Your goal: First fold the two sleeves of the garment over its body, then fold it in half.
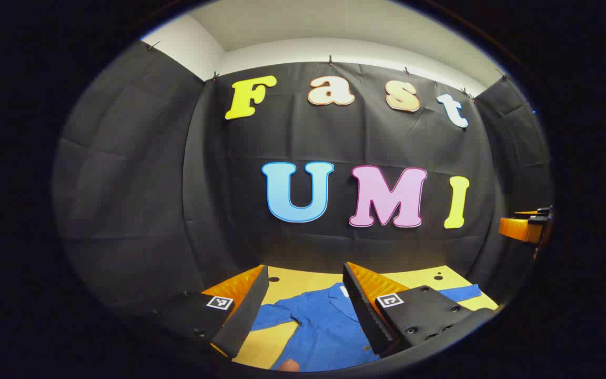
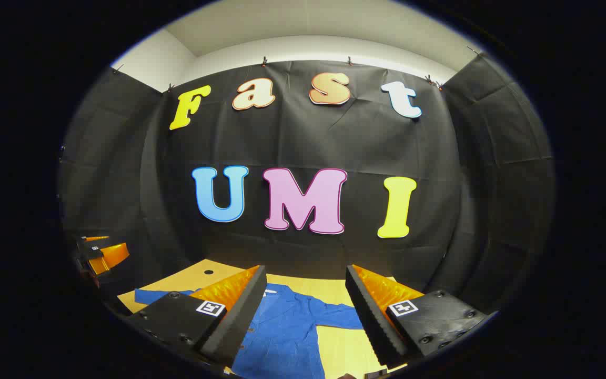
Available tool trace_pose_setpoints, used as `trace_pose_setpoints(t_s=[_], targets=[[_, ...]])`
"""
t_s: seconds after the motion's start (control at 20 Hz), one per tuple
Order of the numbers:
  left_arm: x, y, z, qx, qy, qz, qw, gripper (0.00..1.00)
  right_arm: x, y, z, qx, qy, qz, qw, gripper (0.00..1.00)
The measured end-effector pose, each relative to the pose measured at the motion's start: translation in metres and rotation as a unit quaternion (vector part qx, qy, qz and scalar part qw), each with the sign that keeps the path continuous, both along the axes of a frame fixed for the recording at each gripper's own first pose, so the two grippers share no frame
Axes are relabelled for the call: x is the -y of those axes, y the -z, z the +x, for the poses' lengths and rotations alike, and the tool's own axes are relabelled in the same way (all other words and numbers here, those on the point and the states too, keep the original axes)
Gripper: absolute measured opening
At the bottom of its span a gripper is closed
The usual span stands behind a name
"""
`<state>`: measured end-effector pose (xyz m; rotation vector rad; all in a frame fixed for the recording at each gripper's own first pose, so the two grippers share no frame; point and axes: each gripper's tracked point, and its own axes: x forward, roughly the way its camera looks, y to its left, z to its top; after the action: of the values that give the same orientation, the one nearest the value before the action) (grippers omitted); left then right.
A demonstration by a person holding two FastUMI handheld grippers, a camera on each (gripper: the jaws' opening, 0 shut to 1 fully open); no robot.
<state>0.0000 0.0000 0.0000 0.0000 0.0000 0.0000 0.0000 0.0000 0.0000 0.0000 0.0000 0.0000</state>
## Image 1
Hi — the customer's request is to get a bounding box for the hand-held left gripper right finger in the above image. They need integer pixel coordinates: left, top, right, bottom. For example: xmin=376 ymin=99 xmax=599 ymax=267
xmin=342 ymin=262 xmax=498 ymax=358

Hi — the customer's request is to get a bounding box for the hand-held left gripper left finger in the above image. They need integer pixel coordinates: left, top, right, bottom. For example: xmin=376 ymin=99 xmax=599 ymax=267
xmin=145 ymin=265 xmax=270 ymax=360

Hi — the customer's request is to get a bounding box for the blue shirt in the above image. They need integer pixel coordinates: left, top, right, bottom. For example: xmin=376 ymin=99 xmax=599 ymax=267
xmin=250 ymin=283 xmax=482 ymax=372

